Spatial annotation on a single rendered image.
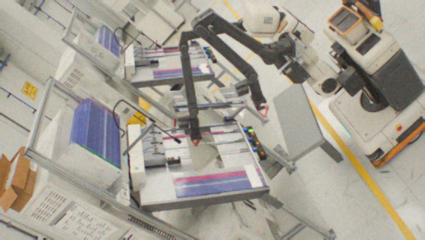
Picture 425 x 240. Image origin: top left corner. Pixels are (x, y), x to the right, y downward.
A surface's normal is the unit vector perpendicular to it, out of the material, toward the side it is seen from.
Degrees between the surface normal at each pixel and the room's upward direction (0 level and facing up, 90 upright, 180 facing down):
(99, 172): 90
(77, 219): 88
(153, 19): 90
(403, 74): 90
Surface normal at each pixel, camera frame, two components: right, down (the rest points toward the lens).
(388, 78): 0.19, 0.55
